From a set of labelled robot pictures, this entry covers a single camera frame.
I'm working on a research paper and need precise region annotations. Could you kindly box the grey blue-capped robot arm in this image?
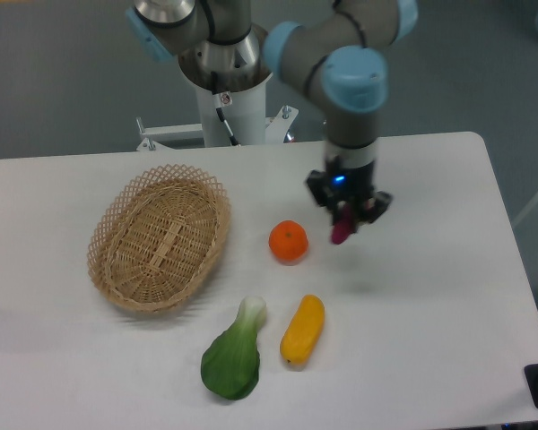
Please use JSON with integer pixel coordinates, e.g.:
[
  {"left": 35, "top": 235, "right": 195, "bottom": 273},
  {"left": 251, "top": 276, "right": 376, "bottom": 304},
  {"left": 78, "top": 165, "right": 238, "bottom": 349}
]
[{"left": 126, "top": 1, "right": 418, "bottom": 244}]

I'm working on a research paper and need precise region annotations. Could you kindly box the purple sweet potato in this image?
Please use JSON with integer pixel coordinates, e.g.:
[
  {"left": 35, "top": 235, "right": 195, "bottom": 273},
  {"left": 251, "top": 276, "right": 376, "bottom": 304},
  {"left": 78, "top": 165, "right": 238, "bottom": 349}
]
[{"left": 331, "top": 204, "right": 354, "bottom": 245}]

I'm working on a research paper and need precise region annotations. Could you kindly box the woven wicker basket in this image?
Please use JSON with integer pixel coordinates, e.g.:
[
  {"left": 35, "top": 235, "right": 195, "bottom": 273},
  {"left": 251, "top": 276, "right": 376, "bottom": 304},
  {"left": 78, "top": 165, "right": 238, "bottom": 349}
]
[{"left": 87, "top": 164, "right": 231, "bottom": 313}]

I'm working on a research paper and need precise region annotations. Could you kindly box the yellow mango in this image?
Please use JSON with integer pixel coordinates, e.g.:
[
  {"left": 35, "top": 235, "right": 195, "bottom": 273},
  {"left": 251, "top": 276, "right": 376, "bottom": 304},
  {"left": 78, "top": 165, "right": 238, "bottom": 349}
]
[{"left": 280, "top": 295, "right": 325, "bottom": 367}]

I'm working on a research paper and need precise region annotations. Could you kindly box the black cable on pedestal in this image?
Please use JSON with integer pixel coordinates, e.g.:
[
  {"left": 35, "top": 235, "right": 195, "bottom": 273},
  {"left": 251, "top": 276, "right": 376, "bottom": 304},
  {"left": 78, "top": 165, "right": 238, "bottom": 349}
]
[{"left": 210, "top": 71, "right": 242, "bottom": 147}]

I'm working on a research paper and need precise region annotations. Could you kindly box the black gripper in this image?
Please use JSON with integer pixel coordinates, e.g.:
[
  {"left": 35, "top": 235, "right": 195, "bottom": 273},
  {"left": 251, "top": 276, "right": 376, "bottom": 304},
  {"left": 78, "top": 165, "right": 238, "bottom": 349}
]
[{"left": 305, "top": 156, "right": 393, "bottom": 234}]

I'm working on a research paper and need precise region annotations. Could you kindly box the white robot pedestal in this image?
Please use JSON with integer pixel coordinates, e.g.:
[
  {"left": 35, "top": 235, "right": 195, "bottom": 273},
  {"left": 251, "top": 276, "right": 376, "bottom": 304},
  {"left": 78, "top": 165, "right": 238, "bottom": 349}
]
[{"left": 178, "top": 24, "right": 280, "bottom": 148}]

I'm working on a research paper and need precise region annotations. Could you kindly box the green bok choy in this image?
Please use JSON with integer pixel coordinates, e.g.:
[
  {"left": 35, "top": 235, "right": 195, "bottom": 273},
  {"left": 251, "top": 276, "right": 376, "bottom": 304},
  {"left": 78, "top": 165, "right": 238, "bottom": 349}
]
[{"left": 200, "top": 297, "right": 266, "bottom": 400}]

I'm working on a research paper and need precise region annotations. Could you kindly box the orange mandarin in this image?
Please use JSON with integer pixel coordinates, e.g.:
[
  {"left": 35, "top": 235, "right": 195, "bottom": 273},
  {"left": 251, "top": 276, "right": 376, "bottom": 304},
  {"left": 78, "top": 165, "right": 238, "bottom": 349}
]
[{"left": 268, "top": 219, "right": 309, "bottom": 264}]

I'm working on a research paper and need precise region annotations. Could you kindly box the white base bracket frame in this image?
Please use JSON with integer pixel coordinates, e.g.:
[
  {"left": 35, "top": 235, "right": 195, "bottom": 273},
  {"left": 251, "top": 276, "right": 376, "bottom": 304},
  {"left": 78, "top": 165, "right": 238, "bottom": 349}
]
[{"left": 135, "top": 105, "right": 299, "bottom": 152}]

